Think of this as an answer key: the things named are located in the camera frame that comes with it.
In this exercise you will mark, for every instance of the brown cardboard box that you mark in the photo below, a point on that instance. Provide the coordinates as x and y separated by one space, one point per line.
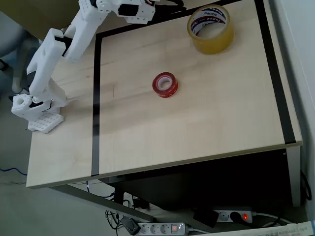
37 14

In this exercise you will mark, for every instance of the black plug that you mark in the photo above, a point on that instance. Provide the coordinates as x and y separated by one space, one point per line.
235 216

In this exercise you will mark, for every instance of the black power adapter rounded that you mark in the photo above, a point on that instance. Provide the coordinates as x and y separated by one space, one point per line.
130 225

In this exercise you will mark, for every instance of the long black tape strip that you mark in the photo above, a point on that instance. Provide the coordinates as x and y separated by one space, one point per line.
96 110

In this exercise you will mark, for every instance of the large yellow tape roll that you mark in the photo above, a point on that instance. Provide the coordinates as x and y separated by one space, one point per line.
214 44

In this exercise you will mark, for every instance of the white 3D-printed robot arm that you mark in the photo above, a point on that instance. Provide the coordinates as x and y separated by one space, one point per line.
78 32

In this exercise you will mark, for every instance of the white power strip red light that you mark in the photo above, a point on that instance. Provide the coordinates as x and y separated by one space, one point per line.
222 216

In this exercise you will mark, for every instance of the grey table frame beam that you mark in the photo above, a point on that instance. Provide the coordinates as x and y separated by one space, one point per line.
98 199

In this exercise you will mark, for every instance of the wide black tape strip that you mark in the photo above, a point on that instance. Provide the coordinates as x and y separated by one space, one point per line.
275 81

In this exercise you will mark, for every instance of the white table side panel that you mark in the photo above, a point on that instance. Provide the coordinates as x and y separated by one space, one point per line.
294 177

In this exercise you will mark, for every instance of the black power adapter box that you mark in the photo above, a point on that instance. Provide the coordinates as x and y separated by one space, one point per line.
205 217

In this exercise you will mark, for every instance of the small red tape roll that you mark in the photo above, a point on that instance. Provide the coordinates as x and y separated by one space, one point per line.
172 89

